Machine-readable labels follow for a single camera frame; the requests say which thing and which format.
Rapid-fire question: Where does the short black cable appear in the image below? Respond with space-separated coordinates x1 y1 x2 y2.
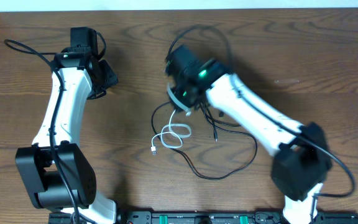
199 102 242 142

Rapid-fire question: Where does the long black usb cable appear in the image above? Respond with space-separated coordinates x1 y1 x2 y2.
150 101 258 180

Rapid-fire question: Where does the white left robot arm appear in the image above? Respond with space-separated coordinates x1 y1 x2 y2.
15 27 118 223

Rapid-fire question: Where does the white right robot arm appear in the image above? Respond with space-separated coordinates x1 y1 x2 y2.
166 45 332 223

